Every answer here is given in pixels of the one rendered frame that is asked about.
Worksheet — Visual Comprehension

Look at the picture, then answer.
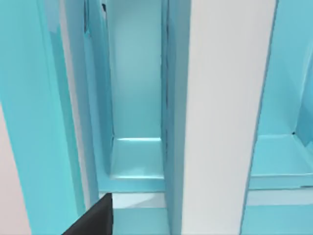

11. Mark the light blue rack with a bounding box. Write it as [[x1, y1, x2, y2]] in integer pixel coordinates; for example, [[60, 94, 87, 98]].
[[0, 0, 313, 235]]

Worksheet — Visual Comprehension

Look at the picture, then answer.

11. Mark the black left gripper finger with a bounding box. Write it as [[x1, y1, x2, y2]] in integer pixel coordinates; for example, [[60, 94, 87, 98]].
[[61, 192, 114, 235]]

